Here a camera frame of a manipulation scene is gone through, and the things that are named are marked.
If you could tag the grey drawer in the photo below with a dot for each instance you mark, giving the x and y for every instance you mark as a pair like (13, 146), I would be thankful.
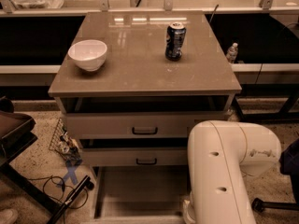
(139, 195)
(136, 124)
(132, 156)

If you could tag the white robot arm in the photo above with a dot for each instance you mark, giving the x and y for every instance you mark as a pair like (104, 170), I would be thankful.
(221, 154)

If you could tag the grey drawer cabinet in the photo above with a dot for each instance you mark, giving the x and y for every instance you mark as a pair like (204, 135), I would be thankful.
(137, 77)

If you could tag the black table leg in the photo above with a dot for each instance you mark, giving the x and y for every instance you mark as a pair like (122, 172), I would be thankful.
(238, 110)

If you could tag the blue tape cross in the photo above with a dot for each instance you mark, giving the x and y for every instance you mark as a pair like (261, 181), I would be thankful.
(71, 167)

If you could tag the clear plastic water bottle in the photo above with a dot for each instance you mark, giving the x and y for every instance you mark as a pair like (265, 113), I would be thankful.
(232, 53)

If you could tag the white shoe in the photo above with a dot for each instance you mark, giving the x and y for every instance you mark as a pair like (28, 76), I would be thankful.
(8, 216)

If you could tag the dark blue soda can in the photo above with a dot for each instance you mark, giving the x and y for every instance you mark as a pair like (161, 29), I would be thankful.
(175, 35)

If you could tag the white ceramic bowl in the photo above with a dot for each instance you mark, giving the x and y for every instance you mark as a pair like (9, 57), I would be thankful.
(88, 55)

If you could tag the wire mesh basket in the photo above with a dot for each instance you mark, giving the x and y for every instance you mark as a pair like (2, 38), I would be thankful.
(63, 145)

